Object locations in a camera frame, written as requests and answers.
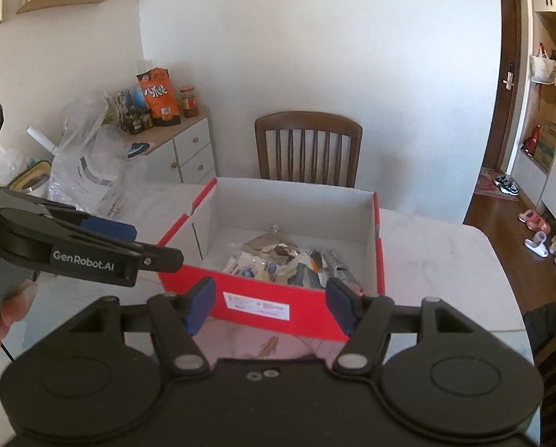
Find white printed snack packet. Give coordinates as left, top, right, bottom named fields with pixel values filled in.
left=222, top=243, right=284, bottom=283

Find black white sneakers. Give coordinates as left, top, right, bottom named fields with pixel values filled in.
left=493, top=175, right=519, bottom=197

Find dark bottles on cabinet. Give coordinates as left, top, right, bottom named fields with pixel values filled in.
left=116, top=89, right=154, bottom=135

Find white drawer cabinet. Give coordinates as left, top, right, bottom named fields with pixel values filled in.
left=129, top=106, right=217, bottom=185

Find silver foil snack wrapper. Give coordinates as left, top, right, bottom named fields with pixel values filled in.
left=241, top=225, right=300, bottom=265

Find red vacuum cleaner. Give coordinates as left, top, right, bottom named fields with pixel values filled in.
left=521, top=124, right=541, bottom=156

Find clear plastic bag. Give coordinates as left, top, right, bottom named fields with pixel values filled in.
left=48, top=94, right=129, bottom=218

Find red lidded jar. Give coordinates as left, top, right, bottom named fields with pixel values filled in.
left=179, top=86, right=199, bottom=118

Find white purple slipper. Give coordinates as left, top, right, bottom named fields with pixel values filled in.
left=524, top=231, right=549, bottom=259

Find brown wooden chair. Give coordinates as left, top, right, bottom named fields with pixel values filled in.
left=254, top=111, right=363, bottom=188

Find red cardboard box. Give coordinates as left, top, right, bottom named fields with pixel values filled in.
left=159, top=178, right=385, bottom=341

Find pink slippers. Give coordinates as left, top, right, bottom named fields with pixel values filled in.
left=518, top=209, right=551, bottom=235

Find orange snack bag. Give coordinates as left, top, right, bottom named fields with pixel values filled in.
left=136, top=68, right=181, bottom=127

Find person's left hand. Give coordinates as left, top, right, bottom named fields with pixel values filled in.
left=0, top=280, right=38, bottom=347

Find white tote bag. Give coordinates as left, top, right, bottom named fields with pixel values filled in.
left=530, top=42, right=556, bottom=86

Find brown entrance door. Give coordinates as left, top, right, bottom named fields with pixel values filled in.
left=482, top=0, right=522, bottom=169

